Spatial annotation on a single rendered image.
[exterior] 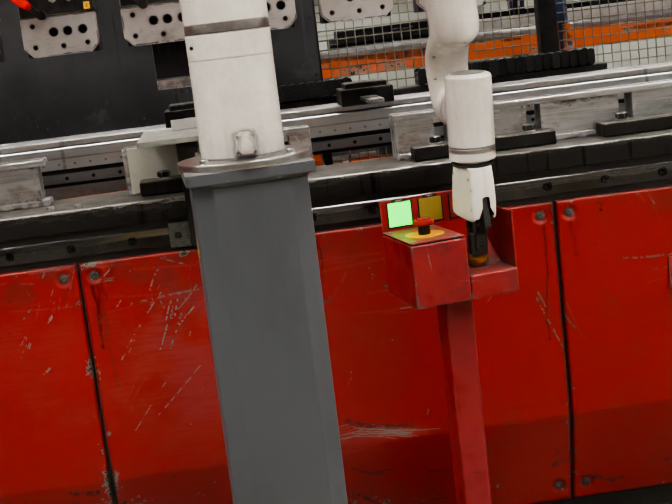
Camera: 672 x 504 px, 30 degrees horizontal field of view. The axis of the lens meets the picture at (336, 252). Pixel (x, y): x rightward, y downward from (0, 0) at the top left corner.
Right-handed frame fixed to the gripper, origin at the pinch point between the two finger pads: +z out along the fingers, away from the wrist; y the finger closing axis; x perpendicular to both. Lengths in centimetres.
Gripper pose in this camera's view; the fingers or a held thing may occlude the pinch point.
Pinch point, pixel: (478, 243)
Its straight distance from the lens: 232.3
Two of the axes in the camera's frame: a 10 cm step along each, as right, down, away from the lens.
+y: 3.0, 2.3, -9.3
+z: 0.9, 9.6, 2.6
